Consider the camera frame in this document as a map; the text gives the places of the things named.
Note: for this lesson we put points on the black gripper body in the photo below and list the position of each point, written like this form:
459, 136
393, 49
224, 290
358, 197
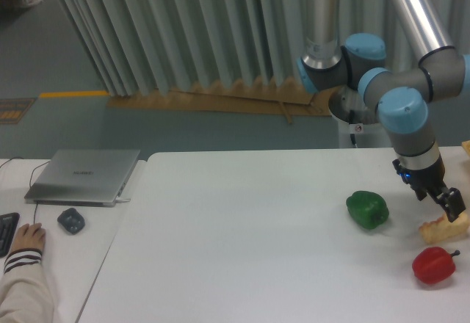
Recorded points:
430, 178

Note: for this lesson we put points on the bread slice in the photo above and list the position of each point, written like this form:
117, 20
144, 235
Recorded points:
442, 229

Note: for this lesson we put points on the cream sleeved forearm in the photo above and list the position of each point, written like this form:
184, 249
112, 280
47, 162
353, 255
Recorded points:
25, 295

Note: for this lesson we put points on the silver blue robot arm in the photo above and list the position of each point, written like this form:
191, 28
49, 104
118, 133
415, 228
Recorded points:
397, 100

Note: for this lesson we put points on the person's right hand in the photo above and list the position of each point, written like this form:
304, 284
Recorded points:
29, 237

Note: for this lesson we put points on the green bell pepper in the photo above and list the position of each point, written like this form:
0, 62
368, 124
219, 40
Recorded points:
368, 209

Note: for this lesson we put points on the red bell pepper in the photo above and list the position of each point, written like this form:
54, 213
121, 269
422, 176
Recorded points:
434, 265

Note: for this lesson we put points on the brown cardboard sheet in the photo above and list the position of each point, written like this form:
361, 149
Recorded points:
288, 100

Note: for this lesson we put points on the grey pleated curtain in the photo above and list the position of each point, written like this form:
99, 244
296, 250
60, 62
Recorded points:
138, 46

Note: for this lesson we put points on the silver closed laptop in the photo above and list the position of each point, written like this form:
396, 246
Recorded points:
87, 177

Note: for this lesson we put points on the black round controller device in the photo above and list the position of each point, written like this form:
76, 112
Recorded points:
72, 221

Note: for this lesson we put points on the black keyboard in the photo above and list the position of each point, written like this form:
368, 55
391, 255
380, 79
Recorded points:
8, 225

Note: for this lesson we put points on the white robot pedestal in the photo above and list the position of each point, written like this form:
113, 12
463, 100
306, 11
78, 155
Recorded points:
357, 125

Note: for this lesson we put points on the white laptop cable plug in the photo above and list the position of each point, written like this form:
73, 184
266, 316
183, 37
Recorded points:
122, 200

